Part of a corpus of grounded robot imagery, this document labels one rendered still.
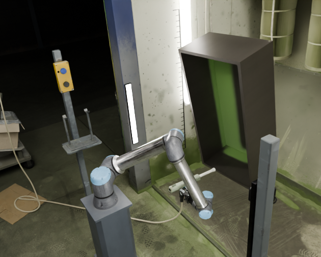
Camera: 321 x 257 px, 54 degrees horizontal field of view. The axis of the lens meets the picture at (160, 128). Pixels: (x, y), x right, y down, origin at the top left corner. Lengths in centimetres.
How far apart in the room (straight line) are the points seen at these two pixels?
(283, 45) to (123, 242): 244
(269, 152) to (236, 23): 261
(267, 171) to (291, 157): 236
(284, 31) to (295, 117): 90
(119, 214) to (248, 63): 142
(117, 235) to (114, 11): 180
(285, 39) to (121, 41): 167
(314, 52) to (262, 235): 212
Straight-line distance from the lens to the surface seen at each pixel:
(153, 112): 321
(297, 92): 375
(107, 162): 249
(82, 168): 335
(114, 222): 250
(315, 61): 324
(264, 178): 126
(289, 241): 308
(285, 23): 351
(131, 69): 296
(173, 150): 213
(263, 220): 139
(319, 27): 318
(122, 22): 286
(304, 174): 351
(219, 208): 329
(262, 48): 229
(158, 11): 303
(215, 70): 287
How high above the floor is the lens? 222
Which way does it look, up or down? 27 degrees down
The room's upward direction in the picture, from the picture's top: 5 degrees counter-clockwise
